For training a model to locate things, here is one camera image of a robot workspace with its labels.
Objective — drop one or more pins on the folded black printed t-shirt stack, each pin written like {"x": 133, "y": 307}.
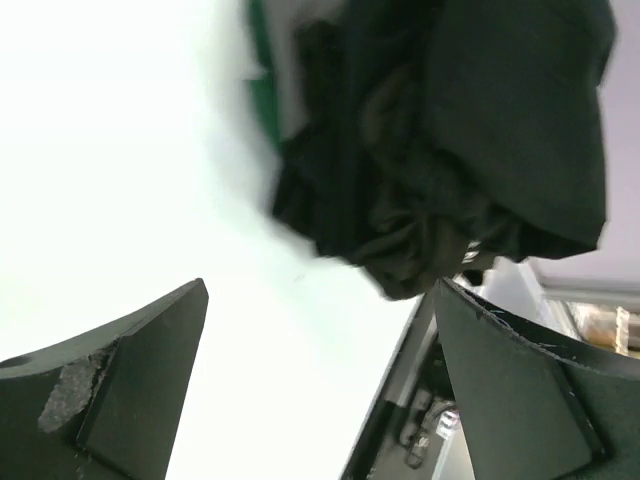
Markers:
{"x": 361, "y": 178}

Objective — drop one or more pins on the black graphic t-shirt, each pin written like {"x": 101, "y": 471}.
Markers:
{"x": 511, "y": 91}

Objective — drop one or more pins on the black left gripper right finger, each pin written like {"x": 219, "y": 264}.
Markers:
{"x": 536, "y": 404}

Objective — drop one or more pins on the green folded t-shirt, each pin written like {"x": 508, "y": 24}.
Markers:
{"x": 263, "y": 88}

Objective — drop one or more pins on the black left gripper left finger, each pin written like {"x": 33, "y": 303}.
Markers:
{"x": 105, "y": 404}

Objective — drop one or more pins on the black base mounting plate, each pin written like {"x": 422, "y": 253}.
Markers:
{"x": 406, "y": 432}

